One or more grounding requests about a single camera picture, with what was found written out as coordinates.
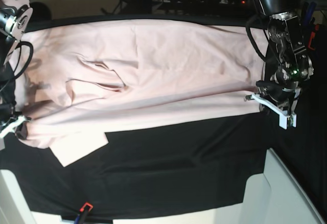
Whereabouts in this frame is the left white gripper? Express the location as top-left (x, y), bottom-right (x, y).
top-left (244, 81), bottom-right (301, 129)

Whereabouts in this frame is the black table cloth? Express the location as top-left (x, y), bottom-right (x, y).
top-left (1, 28), bottom-right (326, 219)

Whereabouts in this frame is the red clamp right edge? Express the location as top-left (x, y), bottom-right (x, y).
top-left (308, 24), bottom-right (320, 51)

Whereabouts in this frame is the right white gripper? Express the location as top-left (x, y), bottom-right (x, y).
top-left (1, 112), bottom-right (31, 149)

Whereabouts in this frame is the white power strip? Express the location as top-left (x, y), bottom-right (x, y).
top-left (221, 0), bottom-right (246, 5)

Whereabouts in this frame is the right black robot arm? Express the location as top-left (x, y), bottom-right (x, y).
top-left (1, 0), bottom-right (34, 150)

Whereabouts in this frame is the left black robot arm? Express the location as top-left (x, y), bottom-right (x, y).
top-left (245, 0), bottom-right (314, 129)

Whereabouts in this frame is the pink T-shirt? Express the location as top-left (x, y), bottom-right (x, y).
top-left (19, 19), bottom-right (264, 166)

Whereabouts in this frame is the red black clamp bottom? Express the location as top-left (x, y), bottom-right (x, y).
top-left (74, 202), bottom-right (94, 224)

